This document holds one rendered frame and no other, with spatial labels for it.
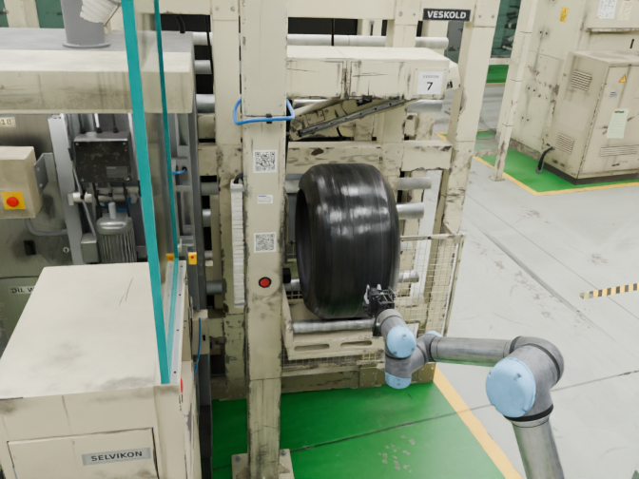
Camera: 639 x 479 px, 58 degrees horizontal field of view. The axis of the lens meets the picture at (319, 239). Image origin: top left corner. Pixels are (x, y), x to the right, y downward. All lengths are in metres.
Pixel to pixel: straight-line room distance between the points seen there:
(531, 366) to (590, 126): 5.08
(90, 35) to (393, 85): 1.01
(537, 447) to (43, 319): 1.22
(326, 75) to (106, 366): 1.21
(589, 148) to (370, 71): 4.54
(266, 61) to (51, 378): 1.02
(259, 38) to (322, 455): 1.91
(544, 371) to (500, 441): 1.71
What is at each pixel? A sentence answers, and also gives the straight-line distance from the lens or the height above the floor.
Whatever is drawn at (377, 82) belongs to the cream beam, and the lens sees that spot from 2.12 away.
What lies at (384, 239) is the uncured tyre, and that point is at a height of 1.30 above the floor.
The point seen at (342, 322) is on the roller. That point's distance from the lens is 2.11.
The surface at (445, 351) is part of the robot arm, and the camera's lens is 1.69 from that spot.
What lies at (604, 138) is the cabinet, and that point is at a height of 0.50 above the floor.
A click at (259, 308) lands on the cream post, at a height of 0.95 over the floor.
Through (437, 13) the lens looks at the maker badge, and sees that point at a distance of 2.48.
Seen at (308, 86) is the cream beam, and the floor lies 1.69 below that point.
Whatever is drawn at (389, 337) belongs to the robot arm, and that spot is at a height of 1.19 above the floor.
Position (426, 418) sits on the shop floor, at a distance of 3.13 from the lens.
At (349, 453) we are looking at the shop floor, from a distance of 2.90.
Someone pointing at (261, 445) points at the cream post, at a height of 0.27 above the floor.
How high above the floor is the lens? 2.14
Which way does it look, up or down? 27 degrees down
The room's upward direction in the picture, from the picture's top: 3 degrees clockwise
